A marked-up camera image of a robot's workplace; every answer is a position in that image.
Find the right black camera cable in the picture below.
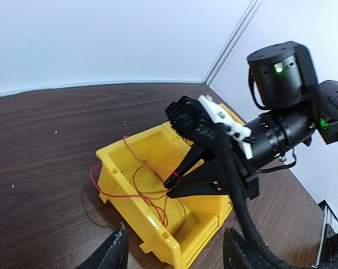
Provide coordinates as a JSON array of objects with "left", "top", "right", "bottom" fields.
[{"left": 213, "top": 123, "right": 304, "bottom": 269}]

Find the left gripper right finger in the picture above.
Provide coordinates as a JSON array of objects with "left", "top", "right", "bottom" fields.
[{"left": 223, "top": 228, "right": 274, "bottom": 269}]

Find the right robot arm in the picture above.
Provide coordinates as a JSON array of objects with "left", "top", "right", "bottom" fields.
[{"left": 164, "top": 41, "right": 338, "bottom": 199}]

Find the red cable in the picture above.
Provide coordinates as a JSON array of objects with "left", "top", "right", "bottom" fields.
[{"left": 90, "top": 136, "right": 188, "bottom": 238}]

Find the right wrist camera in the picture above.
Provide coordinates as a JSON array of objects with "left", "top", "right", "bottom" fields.
[{"left": 165, "top": 95, "right": 256, "bottom": 160}]

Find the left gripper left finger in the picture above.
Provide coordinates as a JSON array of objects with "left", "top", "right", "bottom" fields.
[{"left": 76, "top": 223, "right": 129, "bottom": 269}]

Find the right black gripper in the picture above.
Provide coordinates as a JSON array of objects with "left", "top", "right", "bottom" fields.
[{"left": 163, "top": 134, "right": 259, "bottom": 200}]

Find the right aluminium frame post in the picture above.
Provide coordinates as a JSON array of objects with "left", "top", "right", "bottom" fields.
[{"left": 202, "top": 0, "right": 264, "bottom": 86}]

